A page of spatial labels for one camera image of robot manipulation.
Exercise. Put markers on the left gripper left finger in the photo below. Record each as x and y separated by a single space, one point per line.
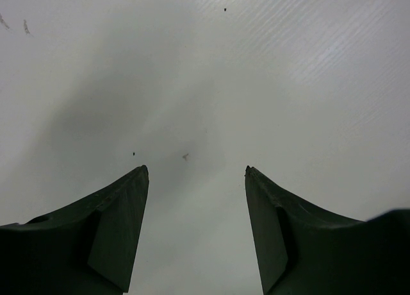
86 247

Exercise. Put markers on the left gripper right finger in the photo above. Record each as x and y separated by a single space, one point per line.
304 249

